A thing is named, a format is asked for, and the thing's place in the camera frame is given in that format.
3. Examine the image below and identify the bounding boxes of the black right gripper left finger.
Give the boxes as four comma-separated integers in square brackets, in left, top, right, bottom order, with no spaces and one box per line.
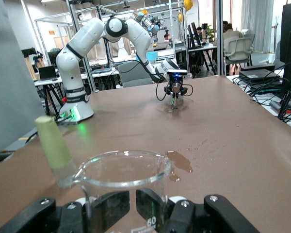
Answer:
[0,190,131,233]

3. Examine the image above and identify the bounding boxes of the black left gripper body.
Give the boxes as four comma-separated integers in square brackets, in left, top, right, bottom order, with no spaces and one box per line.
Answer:
[168,74,185,86]

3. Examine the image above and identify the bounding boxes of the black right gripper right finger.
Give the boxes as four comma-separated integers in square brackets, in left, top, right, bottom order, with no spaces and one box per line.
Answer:
[135,188,260,233]

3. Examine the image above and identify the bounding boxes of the steel jigger measuring cup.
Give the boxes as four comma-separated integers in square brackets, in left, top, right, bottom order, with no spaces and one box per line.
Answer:
[170,82,182,109]

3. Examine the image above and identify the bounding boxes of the clear glass beaker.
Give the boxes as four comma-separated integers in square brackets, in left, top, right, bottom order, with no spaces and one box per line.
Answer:
[72,150,172,233]

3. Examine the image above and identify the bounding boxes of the green frosted bottle shaker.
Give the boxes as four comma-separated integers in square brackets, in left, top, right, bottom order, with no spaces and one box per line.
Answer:
[34,116,80,189]

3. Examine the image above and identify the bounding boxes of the gray office chair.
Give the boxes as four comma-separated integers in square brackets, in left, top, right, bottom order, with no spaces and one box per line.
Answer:
[117,60,154,88]

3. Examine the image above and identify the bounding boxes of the spilled brown liquid puddle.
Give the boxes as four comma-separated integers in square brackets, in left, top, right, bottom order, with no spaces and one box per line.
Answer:
[165,150,194,183]

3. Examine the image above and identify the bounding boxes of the white office chair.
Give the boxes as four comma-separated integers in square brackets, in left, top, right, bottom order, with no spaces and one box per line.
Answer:
[224,36,255,73]

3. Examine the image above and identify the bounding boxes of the seated person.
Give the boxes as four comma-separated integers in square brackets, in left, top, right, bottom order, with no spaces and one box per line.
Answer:
[222,21,244,60]

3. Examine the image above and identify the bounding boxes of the brown table mat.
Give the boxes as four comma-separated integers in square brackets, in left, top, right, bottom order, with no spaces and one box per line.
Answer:
[0,75,291,233]

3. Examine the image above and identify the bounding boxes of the black electronics box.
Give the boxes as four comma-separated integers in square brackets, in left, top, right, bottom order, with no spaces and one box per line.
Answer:
[239,64,281,84]

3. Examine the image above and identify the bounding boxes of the black laptop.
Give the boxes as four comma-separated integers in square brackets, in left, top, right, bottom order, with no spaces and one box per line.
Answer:
[38,65,57,81]

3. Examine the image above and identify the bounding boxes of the gray partition panel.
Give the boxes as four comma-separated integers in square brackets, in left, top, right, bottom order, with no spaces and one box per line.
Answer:
[0,0,45,158]

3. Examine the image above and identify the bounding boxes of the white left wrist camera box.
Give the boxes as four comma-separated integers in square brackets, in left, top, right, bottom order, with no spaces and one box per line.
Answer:
[166,68,188,75]

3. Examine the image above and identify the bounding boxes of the aluminium frame post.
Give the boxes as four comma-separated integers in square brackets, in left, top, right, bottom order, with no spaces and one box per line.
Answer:
[215,0,224,76]
[65,0,97,93]

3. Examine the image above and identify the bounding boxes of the black cable bundle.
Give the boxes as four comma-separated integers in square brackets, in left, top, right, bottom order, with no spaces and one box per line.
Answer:
[232,77,291,127]

